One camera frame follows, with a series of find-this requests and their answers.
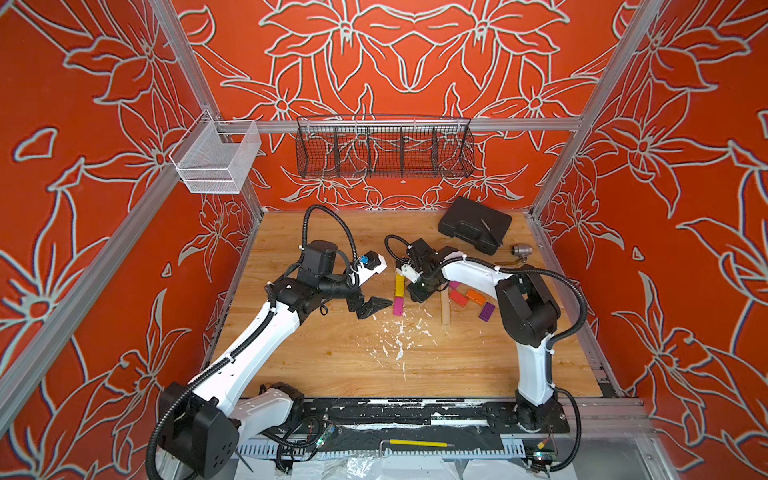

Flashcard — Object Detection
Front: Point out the yellow block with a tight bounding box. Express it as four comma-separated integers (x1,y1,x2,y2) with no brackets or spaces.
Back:
394,274,405,298

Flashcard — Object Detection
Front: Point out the red building block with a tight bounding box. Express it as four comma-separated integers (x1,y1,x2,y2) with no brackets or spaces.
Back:
449,290,469,307

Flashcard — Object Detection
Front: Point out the orange building block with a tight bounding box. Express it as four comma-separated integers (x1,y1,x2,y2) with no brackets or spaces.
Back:
466,289,487,306

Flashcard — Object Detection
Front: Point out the purple building block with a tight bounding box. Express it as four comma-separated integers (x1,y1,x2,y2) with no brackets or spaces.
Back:
478,302,496,322

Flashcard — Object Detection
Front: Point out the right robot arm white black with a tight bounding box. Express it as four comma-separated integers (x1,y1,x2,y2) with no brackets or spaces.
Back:
384,234,588,432

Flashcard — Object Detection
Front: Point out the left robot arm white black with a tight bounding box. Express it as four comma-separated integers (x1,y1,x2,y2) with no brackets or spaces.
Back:
145,204,393,479

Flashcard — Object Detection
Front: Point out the black plastic tool case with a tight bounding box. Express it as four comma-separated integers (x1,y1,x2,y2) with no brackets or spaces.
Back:
438,197,512,255

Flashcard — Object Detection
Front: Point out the small silver metal fitting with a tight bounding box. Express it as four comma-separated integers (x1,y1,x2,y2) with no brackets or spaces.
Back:
510,243,534,263

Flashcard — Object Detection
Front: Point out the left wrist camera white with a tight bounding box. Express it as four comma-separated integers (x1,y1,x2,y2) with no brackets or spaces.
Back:
354,250,387,285

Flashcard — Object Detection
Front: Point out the yellow pencil on rail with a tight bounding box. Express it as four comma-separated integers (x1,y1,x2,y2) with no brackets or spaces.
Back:
387,439,454,448

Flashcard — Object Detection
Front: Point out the black wire wall basket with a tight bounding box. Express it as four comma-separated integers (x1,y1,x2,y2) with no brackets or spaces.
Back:
295,114,476,180

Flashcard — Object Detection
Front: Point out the white mesh wall basket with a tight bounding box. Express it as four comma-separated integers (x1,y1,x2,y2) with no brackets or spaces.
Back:
170,110,262,194

